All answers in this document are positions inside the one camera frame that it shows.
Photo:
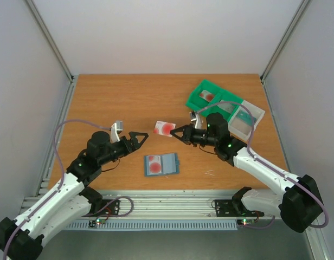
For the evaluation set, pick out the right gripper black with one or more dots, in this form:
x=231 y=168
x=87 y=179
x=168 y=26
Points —
x=186 y=134

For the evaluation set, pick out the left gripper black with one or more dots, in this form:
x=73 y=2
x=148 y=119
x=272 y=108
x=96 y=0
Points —
x=133 y=148

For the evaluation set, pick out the white card red circles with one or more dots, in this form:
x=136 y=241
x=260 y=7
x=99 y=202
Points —
x=164 y=128

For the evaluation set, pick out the teal card holder wallet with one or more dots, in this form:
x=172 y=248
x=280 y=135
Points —
x=170 y=164

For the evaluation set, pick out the red circle card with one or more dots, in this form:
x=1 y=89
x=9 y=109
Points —
x=154 y=165
x=206 y=95

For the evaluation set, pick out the grey card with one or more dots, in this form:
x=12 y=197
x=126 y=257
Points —
x=227 y=106

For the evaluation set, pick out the teal card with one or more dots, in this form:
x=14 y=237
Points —
x=245 y=117

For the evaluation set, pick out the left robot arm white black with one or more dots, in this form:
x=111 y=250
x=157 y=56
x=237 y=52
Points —
x=25 y=236

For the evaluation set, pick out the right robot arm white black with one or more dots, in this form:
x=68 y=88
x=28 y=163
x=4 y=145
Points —
x=296 y=200

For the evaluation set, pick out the red circle card in holder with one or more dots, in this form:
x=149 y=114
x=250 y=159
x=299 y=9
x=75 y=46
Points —
x=154 y=165

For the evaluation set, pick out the green plastic bin far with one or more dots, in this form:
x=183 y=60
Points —
x=194 y=102

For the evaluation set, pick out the green plastic bin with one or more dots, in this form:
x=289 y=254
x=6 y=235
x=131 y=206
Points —
x=194 y=102
x=226 y=96

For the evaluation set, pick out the green plastic bin middle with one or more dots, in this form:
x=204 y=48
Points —
x=226 y=96

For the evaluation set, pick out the white plastic bin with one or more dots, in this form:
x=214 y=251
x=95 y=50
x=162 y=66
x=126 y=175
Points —
x=240 y=123

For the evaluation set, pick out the left small circuit board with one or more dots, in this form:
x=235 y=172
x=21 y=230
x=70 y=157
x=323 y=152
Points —
x=96 y=223

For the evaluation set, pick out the small circuit board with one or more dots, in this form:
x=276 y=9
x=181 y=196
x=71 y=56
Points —
x=246 y=222
x=96 y=223

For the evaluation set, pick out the right small circuit board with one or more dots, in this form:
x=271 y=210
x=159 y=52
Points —
x=246 y=222

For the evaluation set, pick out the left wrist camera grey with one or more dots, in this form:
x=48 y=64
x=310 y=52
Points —
x=118 y=126

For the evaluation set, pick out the aluminium rail base frame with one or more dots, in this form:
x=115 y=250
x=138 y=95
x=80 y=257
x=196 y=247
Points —
x=139 y=101

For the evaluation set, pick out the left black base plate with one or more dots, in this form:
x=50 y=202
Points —
x=106 y=207

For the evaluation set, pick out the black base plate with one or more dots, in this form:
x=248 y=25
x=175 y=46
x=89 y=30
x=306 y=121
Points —
x=230 y=208
x=106 y=207

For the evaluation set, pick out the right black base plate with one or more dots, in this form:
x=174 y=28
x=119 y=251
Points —
x=230 y=208

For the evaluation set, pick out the left aluminium corner post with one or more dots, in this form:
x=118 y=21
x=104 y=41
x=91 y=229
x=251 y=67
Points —
x=47 y=35

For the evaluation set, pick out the aluminium corner post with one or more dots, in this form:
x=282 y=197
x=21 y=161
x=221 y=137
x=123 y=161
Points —
x=47 y=35
x=301 y=9

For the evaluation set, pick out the right aluminium corner post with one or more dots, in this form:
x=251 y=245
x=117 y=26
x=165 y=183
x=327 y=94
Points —
x=301 y=9

